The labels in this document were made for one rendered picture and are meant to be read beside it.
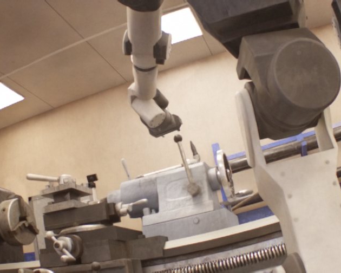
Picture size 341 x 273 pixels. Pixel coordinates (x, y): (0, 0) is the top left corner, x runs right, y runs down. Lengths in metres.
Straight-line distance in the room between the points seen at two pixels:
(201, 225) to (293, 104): 1.03
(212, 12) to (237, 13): 0.04
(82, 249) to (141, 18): 0.81
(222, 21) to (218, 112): 4.37
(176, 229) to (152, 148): 3.63
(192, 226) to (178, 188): 0.19
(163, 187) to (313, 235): 1.10
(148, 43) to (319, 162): 0.56
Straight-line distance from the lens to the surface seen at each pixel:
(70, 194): 1.65
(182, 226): 1.56
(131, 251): 1.50
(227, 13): 0.69
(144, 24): 1.02
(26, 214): 2.08
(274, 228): 1.40
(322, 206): 0.67
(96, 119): 5.62
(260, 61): 0.63
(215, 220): 1.53
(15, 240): 2.05
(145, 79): 1.18
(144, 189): 1.70
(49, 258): 1.51
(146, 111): 1.29
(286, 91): 0.57
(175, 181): 1.66
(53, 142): 5.88
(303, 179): 0.69
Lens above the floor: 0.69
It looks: 22 degrees up
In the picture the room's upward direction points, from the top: 10 degrees counter-clockwise
